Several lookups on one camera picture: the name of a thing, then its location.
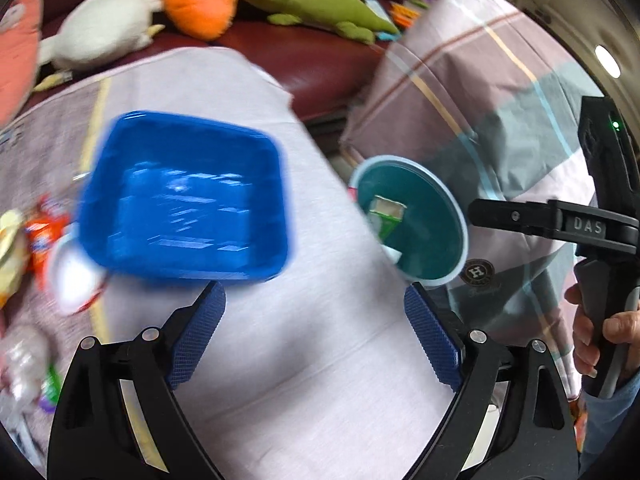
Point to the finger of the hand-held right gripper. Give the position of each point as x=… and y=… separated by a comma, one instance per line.
x=510, y=217

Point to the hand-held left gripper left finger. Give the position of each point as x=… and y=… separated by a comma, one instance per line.
x=197, y=335

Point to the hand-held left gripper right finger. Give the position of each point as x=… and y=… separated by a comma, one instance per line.
x=432, y=340

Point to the teal round bin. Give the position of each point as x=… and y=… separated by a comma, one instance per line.
x=430, y=220

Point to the blue plastic tray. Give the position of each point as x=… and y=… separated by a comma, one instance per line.
x=185, y=200

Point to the purple green wrapper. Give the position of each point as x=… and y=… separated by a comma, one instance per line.
x=50, y=390

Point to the orange snack packet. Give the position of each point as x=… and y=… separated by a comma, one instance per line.
x=42, y=240

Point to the cream snack packet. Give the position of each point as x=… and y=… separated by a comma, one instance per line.
x=11, y=260

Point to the person's right hand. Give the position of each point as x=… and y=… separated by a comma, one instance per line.
x=582, y=330

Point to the white paper scrap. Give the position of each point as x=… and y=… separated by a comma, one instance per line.
x=393, y=254

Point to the pink table cloth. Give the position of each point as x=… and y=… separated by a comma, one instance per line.
x=300, y=360

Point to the green drink carton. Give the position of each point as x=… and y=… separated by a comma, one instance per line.
x=386, y=212

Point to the plaid striped blanket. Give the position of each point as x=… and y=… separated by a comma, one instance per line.
x=500, y=85

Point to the ceiling light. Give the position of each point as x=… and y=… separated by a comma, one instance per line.
x=607, y=60

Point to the colourful small packets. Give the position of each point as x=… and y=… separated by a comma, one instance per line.
x=405, y=10

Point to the dark red leather sofa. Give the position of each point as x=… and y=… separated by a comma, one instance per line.
x=325, y=75

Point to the green crocodile plush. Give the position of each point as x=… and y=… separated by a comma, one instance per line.
x=320, y=2

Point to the white duck plush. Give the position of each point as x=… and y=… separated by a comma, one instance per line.
x=105, y=25

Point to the pink carrot plush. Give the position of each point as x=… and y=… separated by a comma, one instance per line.
x=20, y=50

